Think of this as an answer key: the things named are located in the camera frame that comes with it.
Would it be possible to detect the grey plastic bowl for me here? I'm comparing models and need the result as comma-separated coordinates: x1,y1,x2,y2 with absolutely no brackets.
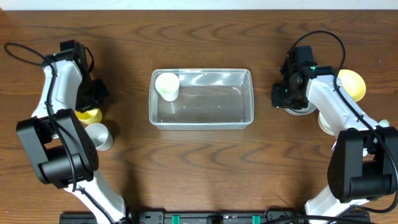
284,103,317,116

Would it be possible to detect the yellow plastic cup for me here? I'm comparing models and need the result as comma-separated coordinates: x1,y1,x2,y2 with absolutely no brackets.
75,108,103,125

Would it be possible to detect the white plastic bowl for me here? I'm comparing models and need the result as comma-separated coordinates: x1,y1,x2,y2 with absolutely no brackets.
318,113,334,136

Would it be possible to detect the grey plastic cup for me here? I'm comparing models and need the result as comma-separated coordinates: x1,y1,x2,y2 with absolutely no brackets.
85,123,114,151

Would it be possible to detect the yellow plastic bowl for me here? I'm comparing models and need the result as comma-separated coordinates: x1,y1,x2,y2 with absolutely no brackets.
338,69,366,102

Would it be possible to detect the white plastic cup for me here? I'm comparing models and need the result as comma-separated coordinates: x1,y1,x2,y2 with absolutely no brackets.
155,73,180,101

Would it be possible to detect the clear plastic container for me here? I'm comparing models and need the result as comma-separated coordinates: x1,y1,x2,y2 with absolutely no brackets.
149,68,254,130

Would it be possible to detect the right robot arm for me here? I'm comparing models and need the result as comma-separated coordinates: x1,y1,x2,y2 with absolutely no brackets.
272,46,397,217

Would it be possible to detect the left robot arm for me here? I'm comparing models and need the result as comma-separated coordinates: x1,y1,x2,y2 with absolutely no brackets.
16,40,131,223

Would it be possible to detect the white plastic spoon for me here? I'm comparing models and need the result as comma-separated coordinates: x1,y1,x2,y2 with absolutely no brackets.
363,119,390,157

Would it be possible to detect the black mounting rail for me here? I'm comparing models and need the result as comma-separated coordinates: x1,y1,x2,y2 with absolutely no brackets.
59,207,371,224

